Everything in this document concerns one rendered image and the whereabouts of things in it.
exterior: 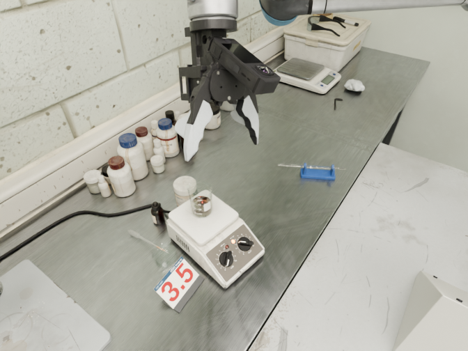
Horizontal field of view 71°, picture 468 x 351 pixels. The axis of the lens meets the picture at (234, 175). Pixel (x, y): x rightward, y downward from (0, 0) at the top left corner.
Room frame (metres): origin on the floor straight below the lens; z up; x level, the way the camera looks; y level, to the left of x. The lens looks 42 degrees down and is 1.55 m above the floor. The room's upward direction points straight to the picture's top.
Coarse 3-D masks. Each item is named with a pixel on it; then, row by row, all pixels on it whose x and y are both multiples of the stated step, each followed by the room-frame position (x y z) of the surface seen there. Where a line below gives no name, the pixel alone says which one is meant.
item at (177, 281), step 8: (184, 264) 0.40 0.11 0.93; (176, 272) 0.38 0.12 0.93; (184, 272) 0.38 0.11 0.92; (192, 272) 0.39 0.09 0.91; (168, 280) 0.36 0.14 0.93; (176, 280) 0.36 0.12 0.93; (184, 280) 0.37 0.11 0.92; (160, 288) 0.34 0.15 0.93; (168, 288) 0.34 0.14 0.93; (176, 288) 0.35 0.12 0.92; (184, 288) 0.35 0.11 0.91; (168, 296) 0.33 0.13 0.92; (176, 296) 0.33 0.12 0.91
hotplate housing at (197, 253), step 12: (168, 228) 0.48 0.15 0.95; (228, 228) 0.46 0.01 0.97; (180, 240) 0.45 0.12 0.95; (192, 240) 0.43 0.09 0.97; (216, 240) 0.43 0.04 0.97; (192, 252) 0.42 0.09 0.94; (204, 252) 0.40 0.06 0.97; (264, 252) 0.44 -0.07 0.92; (204, 264) 0.39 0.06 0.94; (252, 264) 0.41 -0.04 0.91; (216, 276) 0.37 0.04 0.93
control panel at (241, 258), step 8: (240, 232) 0.46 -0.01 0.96; (248, 232) 0.47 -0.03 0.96; (224, 240) 0.43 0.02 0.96; (256, 240) 0.45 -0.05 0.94; (216, 248) 0.42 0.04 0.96; (224, 248) 0.42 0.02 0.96; (232, 248) 0.42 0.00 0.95; (256, 248) 0.44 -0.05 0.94; (208, 256) 0.40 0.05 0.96; (216, 256) 0.40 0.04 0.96; (240, 256) 0.41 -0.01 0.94; (248, 256) 0.41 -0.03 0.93; (216, 264) 0.38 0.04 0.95; (232, 264) 0.39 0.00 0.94; (240, 264) 0.39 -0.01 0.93; (224, 272) 0.37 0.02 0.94; (232, 272) 0.38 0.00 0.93
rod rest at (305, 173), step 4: (304, 164) 0.73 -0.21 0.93; (332, 164) 0.73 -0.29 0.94; (304, 168) 0.71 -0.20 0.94; (300, 172) 0.73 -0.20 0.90; (304, 172) 0.71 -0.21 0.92; (308, 172) 0.72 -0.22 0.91; (312, 172) 0.72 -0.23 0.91; (316, 172) 0.72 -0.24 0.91; (320, 172) 0.72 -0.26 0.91; (324, 172) 0.72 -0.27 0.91; (328, 172) 0.72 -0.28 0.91; (332, 172) 0.70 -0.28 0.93; (304, 176) 0.71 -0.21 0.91; (308, 176) 0.71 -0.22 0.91; (312, 176) 0.70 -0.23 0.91; (316, 176) 0.70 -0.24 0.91; (320, 176) 0.70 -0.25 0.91; (324, 176) 0.70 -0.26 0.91; (328, 176) 0.70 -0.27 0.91; (332, 176) 0.70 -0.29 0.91
